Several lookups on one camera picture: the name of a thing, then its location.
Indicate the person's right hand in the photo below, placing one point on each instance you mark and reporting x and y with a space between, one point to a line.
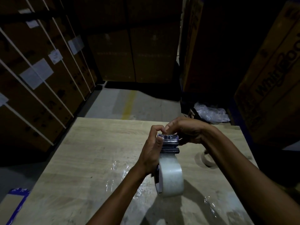
189 131

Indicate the person's left hand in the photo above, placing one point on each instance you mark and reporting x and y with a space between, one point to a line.
150 154

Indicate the blue tape dispenser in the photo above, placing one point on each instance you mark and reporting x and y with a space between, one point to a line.
170 150

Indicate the clear packing tape roll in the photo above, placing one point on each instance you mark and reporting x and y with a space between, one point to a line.
171 178

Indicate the cardboard tape core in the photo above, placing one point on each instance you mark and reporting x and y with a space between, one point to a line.
206 161

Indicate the person's right forearm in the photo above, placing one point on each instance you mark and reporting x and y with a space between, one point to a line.
253 180

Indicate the person's left forearm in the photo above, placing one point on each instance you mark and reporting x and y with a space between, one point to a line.
117 201

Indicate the cardboard box with blue tape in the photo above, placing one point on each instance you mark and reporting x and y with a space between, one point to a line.
9 206

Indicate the crumpled clear plastic wrap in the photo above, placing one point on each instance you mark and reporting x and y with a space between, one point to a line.
212 113

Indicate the tall dark cardboard box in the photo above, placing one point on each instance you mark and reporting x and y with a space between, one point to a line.
208 51

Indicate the dark brown cardboard box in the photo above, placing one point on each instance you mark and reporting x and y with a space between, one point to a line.
154 53
112 56

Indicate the large printed cardboard box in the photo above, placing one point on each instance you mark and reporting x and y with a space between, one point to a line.
274 91

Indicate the medium white paper label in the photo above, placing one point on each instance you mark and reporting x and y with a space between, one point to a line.
76 44

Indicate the small white paper label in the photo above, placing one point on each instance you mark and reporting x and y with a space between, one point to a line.
55 56

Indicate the large white paper label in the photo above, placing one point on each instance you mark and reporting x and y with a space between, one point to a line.
35 73

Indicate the blue metal rack post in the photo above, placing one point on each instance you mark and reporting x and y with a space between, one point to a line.
239 124

